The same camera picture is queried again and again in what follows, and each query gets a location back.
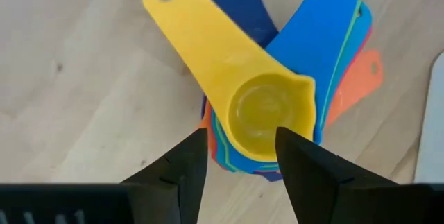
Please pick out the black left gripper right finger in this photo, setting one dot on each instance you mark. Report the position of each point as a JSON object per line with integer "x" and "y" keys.
{"x": 312, "y": 175}

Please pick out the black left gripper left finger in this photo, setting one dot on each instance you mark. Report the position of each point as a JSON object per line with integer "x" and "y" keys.
{"x": 184, "y": 175}

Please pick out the red measuring cup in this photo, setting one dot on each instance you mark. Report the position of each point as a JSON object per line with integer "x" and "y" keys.
{"x": 357, "y": 55}

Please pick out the yellow measuring cup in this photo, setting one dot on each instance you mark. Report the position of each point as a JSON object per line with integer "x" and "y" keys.
{"x": 208, "y": 43}

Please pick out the bright blue measuring cup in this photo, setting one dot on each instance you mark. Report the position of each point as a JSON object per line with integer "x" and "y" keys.
{"x": 312, "y": 36}

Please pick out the teal measuring cup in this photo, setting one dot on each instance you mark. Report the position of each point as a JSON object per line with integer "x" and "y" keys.
{"x": 362, "y": 26}

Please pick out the navy blue measuring cup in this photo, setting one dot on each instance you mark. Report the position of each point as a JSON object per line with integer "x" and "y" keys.
{"x": 243, "y": 9}

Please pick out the white plastic basket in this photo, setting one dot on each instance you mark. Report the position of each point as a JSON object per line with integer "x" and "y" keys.
{"x": 431, "y": 120}

